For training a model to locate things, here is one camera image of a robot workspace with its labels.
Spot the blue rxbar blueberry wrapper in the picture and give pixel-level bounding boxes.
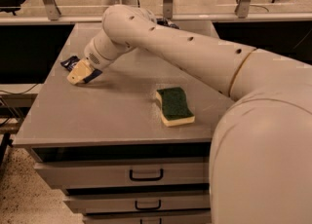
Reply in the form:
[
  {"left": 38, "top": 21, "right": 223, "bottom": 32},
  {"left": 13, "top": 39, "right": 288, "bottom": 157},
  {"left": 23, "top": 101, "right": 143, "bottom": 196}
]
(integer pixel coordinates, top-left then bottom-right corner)
[{"left": 60, "top": 56, "right": 101, "bottom": 84}]

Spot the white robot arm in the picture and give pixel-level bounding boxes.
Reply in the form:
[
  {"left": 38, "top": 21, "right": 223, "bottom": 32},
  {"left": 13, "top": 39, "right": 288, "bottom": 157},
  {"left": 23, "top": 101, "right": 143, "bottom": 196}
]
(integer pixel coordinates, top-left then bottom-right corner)
[{"left": 67, "top": 5, "right": 312, "bottom": 224}]

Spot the blue chip bag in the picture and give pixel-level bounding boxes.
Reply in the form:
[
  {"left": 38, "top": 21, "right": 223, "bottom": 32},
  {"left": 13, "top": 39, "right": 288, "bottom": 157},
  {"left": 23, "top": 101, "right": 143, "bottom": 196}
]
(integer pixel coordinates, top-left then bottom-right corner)
[{"left": 157, "top": 19, "right": 179, "bottom": 29}]

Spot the grey drawer cabinet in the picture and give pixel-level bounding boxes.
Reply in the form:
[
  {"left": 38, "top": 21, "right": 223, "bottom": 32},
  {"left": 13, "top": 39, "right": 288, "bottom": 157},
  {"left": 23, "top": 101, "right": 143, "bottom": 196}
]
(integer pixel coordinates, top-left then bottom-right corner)
[{"left": 16, "top": 24, "right": 230, "bottom": 224}]

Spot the green yellow sponge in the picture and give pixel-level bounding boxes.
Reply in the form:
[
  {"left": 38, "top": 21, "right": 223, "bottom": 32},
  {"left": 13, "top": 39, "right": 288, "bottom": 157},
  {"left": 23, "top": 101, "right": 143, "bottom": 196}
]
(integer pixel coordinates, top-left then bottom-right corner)
[{"left": 156, "top": 87, "right": 195, "bottom": 127}]

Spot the black cable left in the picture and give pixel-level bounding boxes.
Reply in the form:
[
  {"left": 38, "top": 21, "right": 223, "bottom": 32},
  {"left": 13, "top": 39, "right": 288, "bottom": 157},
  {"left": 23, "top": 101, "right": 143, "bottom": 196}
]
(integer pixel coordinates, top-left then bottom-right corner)
[{"left": 0, "top": 83, "right": 39, "bottom": 129}]

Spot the glass barrier rail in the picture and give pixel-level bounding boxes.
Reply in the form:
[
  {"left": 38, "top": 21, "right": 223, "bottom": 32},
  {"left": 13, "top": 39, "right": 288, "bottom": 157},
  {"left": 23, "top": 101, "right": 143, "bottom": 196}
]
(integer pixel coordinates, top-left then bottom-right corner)
[{"left": 0, "top": 13, "right": 312, "bottom": 25}]

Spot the top drawer black handle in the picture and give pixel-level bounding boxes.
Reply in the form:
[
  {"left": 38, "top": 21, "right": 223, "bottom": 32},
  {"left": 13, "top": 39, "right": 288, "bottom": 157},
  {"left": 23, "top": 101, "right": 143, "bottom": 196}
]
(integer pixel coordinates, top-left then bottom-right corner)
[{"left": 129, "top": 168, "right": 164, "bottom": 182}]

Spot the drawer black handle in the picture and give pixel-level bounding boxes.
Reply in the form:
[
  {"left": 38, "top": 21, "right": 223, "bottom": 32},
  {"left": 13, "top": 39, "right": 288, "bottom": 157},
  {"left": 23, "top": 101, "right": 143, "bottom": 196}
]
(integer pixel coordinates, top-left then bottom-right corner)
[
  {"left": 135, "top": 200, "right": 162, "bottom": 211},
  {"left": 129, "top": 168, "right": 164, "bottom": 182},
  {"left": 139, "top": 218, "right": 163, "bottom": 224}
]

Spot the middle drawer black handle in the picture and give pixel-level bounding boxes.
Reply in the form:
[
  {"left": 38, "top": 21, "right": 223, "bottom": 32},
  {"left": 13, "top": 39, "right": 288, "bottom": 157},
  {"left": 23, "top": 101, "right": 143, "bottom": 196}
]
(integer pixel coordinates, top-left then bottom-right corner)
[{"left": 135, "top": 200, "right": 162, "bottom": 211}]

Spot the bottom drawer black handle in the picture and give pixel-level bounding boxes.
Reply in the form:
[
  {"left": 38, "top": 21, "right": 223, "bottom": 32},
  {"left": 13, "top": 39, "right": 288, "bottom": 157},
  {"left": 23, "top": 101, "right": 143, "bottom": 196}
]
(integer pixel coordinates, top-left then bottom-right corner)
[{"left": 139, "top": 218, "right": 163, "bottom": 224}]

